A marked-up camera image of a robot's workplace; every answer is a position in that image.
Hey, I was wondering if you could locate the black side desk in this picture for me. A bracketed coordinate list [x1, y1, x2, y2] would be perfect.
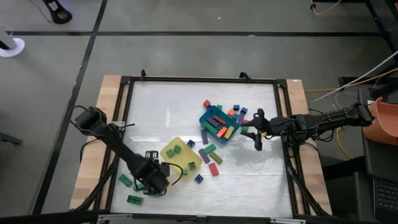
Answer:
[322, 85, 398, 224]

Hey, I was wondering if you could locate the yellow translucent plastic bin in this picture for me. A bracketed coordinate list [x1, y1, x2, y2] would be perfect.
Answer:
[159, 136, 204, 179]

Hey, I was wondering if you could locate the olive green rectangular block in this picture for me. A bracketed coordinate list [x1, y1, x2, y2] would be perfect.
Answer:
[208, 151, 224, 166]

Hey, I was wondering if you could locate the yellow rectangular block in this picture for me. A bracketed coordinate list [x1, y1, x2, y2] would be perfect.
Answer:
[223, 124, 236, 140]

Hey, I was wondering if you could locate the black keyboard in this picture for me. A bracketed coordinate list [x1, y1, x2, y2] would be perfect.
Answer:
[373, 177, 398, 223]

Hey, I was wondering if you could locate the black stand base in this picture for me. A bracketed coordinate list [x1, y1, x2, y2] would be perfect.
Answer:
[42, 0, 73, 26]

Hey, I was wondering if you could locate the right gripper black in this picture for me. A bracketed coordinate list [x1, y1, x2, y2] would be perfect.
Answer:
[241, 108, 296, 152]

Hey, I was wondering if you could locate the orange plastic tub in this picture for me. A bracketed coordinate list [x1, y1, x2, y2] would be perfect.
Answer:
[361, 96, 398, 147]

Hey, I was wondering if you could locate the black metal table frame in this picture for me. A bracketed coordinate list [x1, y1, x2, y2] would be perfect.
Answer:
[72, 74, 332, 218]

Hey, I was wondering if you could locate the large red stud brick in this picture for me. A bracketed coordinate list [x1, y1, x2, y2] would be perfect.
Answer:
[208, 162, 220, 177]

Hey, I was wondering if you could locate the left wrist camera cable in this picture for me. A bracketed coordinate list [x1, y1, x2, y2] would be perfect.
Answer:
[164, 162, 185, 187]

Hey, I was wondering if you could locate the white table cover sheet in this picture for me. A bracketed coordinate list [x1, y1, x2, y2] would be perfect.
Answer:
[110, 80, 295, 218]

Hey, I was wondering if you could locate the white round stand base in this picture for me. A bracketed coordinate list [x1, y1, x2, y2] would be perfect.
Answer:
[0, 26, 26, 58]

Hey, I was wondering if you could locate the yellow floor cable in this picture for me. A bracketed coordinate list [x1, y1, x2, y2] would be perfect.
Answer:
[310, 0, 343, 16]

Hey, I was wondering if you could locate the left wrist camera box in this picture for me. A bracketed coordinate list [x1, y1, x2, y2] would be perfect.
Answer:
[159, 162, 171, 177]

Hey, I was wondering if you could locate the black metal stand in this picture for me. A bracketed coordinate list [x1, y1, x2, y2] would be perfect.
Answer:
[365, 0, 398, 55]

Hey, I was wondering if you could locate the black and silver crossbar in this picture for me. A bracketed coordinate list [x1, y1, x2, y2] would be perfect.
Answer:
[0, 210, 374, 224]

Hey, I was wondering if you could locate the white cable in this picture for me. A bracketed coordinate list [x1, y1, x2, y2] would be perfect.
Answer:
[307, 50, 398, 105]

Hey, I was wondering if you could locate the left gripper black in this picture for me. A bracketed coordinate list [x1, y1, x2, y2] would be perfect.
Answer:
[134, 150, 170, 196]

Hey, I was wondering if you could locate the teal plastic bin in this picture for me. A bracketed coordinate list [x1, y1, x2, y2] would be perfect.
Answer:
[198, 105, 241, 144]

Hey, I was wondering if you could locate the black furniture leg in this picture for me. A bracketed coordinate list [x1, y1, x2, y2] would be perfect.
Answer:
[0, 131, 24, 146]

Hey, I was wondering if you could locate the yellow cable with plug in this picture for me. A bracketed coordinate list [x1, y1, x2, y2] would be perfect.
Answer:
[334, 124, 354, 160]

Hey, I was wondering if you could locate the orange cable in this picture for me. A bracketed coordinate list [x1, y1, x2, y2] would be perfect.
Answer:
[303, 67, 398, 93]

